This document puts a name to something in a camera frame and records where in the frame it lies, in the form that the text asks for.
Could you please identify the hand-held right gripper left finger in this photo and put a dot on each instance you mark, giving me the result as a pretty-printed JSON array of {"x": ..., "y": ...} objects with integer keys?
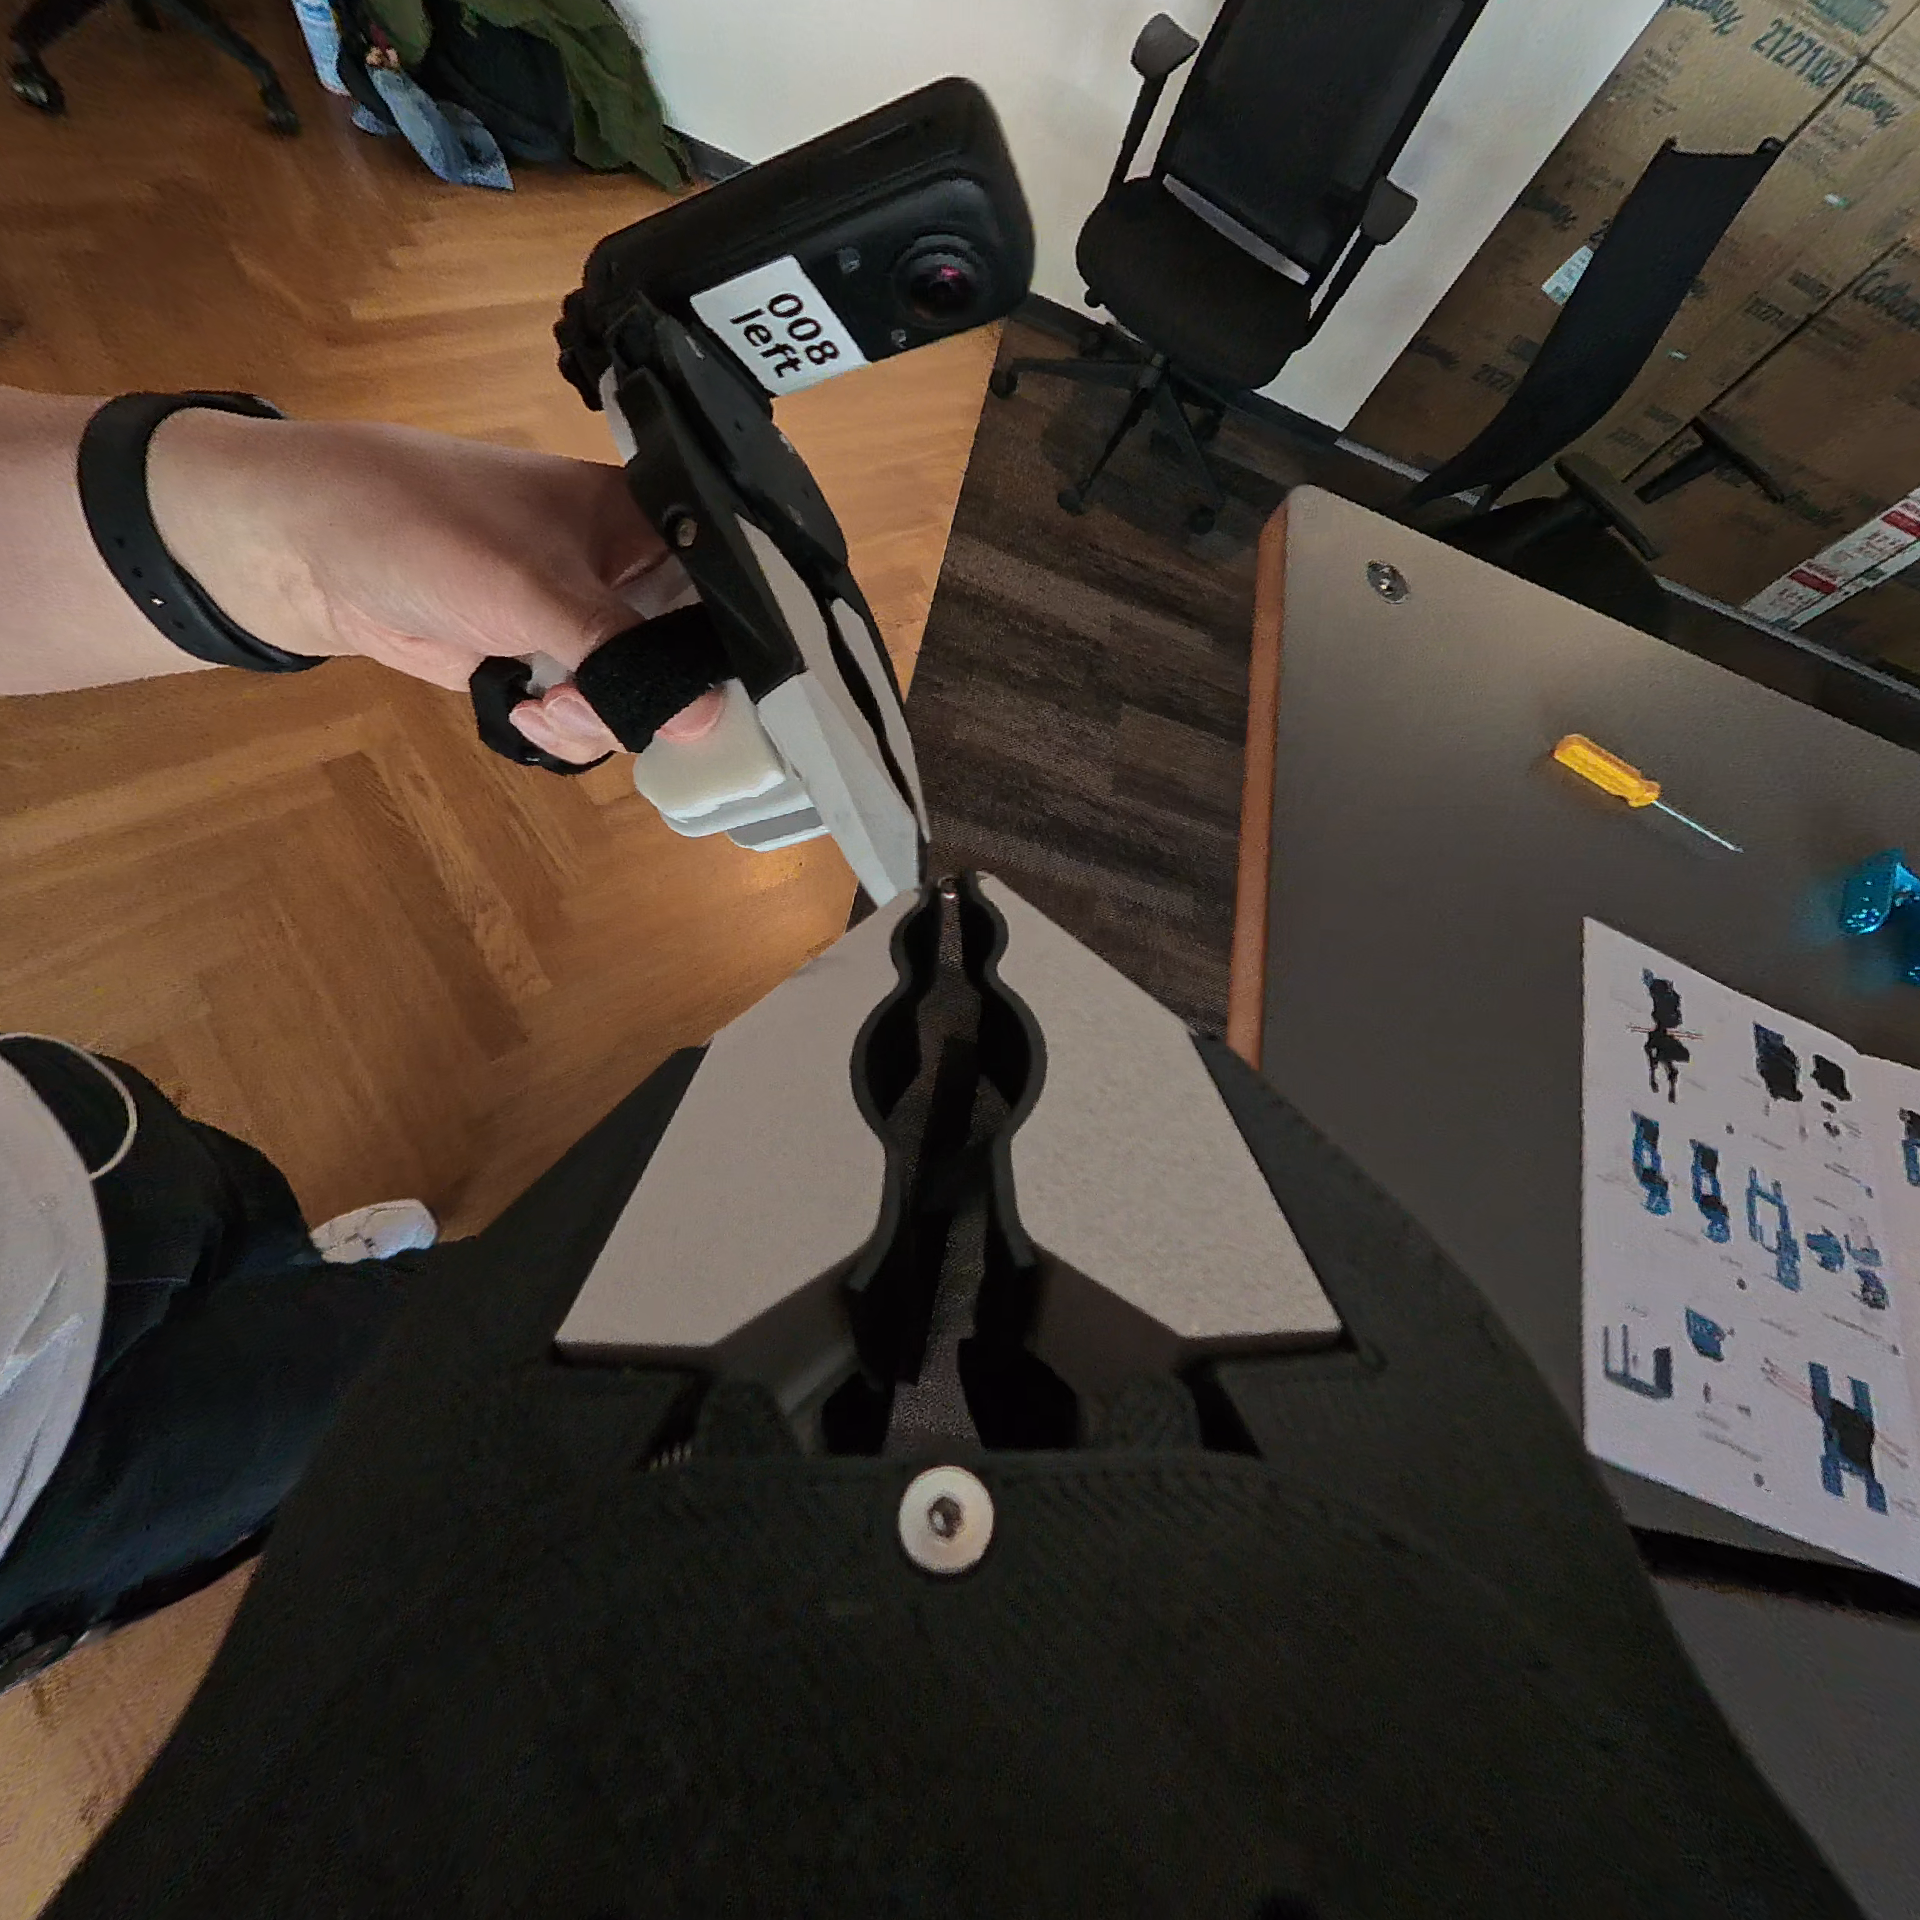
[{"x": 721, "y": 1201}]

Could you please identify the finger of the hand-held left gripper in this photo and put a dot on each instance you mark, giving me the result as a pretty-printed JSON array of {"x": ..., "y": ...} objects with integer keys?
[
  {"x": 887, "y": 707},
  {"x": 842, "y": 781}
]

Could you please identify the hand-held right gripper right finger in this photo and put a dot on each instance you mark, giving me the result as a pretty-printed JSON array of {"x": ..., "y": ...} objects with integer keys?
[{"x": 1154, "y": 1201}]

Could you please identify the blue metal bracket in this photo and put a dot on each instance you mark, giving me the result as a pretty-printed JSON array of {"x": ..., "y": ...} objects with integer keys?
[{"x": 1868, "y": 898}]

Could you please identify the person's left forearm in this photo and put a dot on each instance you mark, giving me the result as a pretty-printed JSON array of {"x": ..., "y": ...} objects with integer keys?
[{"x": 36, "y": 541}]

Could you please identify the round desk fastener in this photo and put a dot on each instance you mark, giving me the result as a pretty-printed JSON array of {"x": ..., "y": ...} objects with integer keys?
[{"x": 1389, "y": 580}]

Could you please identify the person's left hand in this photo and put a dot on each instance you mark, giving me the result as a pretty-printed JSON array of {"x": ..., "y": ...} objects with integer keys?
[{"x": 418, "y": 555}]

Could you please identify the green jacket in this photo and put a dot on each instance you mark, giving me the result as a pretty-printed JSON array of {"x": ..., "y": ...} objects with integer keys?
[{"x": 599, "y": 91}]

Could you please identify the person's white shoe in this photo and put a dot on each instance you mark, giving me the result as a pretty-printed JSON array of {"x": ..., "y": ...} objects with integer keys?
[{"x": 378, "y": 1228}]

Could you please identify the blue patterned cloth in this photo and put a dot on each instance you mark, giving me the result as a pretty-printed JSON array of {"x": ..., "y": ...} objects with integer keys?
[{"x": 453, "y": 143}]

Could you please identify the black office chair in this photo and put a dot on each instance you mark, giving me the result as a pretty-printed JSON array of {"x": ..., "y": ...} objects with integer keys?
[
  {"x": 1247, "y": 256},
  {"x": 1651, "y": 302}
]

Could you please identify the person's dark pants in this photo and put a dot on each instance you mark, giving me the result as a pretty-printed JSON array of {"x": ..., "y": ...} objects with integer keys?
[{"x": 193, "y": 1350}]

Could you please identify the black wheeled chair base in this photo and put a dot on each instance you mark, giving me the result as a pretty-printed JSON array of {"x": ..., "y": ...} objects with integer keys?
[{"x": 279, "y": 105}]

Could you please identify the instruction booklet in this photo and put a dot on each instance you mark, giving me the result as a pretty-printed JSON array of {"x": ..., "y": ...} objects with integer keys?
[{"x": 1741, "y": 1350}]

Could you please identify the yellow screwdriver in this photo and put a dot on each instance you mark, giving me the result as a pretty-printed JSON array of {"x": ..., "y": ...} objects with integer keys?
[{"x": 1597, "y": 761}]

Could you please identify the person's white shirt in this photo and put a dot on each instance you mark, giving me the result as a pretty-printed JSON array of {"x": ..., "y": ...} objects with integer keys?
[{"x": 36, "y": 1321}]

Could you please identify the black wristband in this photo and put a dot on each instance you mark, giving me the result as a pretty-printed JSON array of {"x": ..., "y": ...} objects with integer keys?
[{"x": 113, "y": 511}]

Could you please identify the stack of cardboard boxes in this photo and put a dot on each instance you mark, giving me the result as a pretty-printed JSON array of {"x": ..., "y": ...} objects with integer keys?
[{"x": 1697, "y": 91}]

